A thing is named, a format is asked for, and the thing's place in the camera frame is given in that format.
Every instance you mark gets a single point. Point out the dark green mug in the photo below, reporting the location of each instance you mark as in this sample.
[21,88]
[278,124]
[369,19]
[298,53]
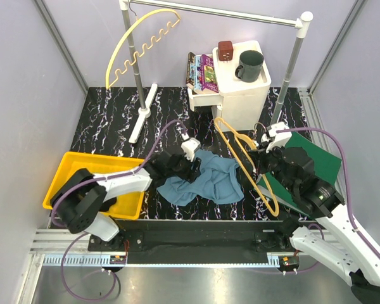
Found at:
[250,65]

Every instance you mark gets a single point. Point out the white side cabinet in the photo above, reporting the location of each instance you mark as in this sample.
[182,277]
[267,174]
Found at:
[239,103]

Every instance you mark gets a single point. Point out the blue book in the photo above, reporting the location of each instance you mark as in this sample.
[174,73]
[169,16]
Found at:
[196,74]

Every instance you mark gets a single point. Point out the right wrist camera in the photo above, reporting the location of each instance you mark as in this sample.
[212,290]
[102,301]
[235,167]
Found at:
[277,136]

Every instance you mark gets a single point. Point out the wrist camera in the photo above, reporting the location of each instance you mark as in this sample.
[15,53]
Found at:
[277,136]
[190,146]

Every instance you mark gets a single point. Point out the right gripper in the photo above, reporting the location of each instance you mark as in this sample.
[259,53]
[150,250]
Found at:
[262,151]

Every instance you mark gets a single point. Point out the white clothes rack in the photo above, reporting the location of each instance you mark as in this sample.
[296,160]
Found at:
[301,24]

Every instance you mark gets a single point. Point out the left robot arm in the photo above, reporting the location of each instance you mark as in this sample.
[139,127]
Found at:
[79,201]

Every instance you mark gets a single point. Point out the dark brown book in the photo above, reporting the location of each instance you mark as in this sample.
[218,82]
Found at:
[189,71]

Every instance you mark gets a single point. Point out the green folder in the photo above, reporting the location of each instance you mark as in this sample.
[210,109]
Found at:
[323,161]

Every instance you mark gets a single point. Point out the blue tank top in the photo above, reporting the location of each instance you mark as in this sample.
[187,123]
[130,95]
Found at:
[217,182]

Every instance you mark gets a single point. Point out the purple book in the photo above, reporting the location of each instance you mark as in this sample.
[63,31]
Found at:
[208,78]

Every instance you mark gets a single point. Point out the black cloth in bin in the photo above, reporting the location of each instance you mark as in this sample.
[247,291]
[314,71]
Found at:
[106,205]

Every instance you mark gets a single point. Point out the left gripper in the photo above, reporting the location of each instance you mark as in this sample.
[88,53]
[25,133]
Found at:
[190,175]

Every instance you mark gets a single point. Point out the aluminium frame rail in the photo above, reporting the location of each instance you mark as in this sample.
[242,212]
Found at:
[54,246]

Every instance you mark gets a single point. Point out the brown cube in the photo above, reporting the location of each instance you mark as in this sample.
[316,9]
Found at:
[225,51]

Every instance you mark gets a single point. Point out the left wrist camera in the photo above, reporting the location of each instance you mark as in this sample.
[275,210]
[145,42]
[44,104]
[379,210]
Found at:
[190,146]

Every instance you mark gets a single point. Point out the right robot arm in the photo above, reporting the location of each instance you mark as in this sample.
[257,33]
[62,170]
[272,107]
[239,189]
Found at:
[355,263]

